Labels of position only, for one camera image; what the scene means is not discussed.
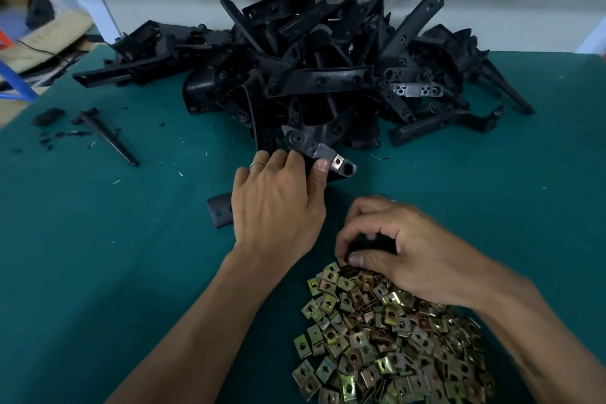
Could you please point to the person's right hand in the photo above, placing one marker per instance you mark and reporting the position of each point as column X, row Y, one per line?
column 431, row 257

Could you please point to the person's left hand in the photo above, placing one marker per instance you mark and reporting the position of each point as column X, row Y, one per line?
column 279, row 214

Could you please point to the pile of brass clip nuts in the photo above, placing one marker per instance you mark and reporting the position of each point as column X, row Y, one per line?
column 388, row 342

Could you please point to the pile of black plastic brackets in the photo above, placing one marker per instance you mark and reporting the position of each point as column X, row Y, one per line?
column 312, row 58

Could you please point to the person's left forearm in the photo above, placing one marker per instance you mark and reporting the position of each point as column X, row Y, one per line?
column 189, row 352

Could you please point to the green table cloth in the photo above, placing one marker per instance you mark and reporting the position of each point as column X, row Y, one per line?
column 114, row 257

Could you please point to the thin black plastic strip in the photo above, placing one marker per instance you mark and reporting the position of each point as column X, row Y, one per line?
column 109, row 139

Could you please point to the small black plastic scrap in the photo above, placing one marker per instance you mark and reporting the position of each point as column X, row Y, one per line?
column 47, row 117

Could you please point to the brown cardboard piece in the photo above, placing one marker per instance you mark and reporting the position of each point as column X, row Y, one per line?
column 47, row 39

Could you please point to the black bag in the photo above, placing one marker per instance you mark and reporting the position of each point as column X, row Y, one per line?
column 38, row 6

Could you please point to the white metal rack frame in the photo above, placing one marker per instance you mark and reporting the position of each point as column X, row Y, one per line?
column 595, row 39

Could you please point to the blue metal frame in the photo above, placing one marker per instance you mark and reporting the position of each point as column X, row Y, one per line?
column 19, row 82

